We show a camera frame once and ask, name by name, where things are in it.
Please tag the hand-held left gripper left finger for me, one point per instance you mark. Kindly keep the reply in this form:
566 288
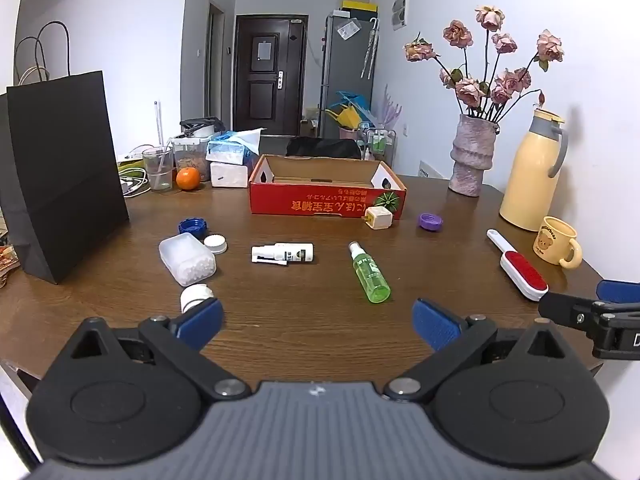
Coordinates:
202 317

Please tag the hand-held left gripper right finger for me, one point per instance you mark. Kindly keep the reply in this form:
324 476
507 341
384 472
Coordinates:
435 322

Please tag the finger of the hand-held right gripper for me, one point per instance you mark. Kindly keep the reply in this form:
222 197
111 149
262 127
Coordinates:
620 291
565 307

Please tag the white bottle cap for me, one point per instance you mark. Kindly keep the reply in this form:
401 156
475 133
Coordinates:
192 297
216 243

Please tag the red and white lint brush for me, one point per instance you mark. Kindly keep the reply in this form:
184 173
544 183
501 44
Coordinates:
522 272

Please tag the green spray bottle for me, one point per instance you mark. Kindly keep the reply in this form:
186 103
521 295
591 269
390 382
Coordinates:
370 275

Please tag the blue bottle cap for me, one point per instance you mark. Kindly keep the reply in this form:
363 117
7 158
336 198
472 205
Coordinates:
192 226

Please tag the purple bottle cap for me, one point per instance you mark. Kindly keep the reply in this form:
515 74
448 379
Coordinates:
430 221

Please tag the white spray bottle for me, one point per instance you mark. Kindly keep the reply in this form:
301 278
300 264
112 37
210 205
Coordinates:
292 251

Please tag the cream cube plug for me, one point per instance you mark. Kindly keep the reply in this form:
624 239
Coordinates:
378 217

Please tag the red cardboard box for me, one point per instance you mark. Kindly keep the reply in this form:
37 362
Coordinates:
310 202

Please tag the yellow bear mug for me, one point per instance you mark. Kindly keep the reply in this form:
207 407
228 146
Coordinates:
552 242

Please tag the yellow thermos jug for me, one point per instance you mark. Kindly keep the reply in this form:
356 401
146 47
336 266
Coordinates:
530 180

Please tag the orange fruit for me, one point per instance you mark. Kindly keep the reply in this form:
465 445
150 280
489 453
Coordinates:
188 179

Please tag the white tissue pack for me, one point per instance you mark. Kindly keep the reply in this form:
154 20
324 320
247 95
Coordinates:
229 175

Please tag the drinking glass with straw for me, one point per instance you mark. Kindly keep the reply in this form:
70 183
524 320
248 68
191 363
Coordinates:
157 172

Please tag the white flat carton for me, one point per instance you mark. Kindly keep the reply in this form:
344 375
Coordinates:
430 170

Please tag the clear plastic food container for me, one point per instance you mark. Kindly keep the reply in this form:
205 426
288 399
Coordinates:
190 157

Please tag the blue tissue pack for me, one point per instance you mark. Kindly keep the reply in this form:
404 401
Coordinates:
230 150

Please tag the black folding holder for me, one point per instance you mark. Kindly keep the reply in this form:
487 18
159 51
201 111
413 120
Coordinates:
202 125

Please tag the thin white rod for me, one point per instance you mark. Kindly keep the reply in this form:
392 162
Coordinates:
158 125

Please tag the black paper bag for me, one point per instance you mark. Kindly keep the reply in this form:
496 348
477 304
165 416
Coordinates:
65 170

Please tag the colourful snack packets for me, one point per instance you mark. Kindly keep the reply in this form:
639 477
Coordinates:
7 260

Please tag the pink bucket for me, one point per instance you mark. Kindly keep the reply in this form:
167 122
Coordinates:
347 133

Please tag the purple feather decoration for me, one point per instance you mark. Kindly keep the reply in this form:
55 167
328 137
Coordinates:
389 107

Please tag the blue and yellow bags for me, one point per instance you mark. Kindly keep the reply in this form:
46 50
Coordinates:
347 112

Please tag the dark brown door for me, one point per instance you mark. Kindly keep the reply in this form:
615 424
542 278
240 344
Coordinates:
270 95

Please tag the grey refrigerator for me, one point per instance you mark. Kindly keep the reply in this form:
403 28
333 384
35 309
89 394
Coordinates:
345 70

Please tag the white paper notice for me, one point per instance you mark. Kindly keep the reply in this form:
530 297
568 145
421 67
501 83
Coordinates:
264 49

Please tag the white folded umbrella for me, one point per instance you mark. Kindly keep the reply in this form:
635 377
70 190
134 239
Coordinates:
371 50

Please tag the clear plastic bag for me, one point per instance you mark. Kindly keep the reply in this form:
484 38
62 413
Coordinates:
348 29

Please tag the white electrical panel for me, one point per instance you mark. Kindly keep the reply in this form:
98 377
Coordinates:
400 9

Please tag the yellow box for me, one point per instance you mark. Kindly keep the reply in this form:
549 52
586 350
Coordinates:
360 7

